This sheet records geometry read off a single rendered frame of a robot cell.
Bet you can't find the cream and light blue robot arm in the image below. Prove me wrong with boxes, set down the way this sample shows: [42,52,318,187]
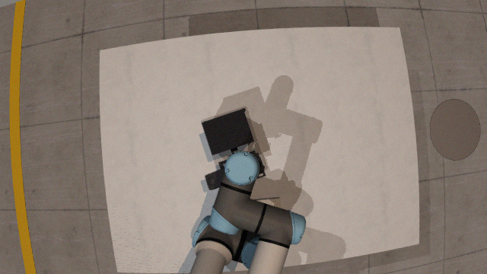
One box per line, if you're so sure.
[190,151,306,274]

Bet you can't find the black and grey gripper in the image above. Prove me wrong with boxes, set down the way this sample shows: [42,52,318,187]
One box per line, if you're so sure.
[253,152,266,179]

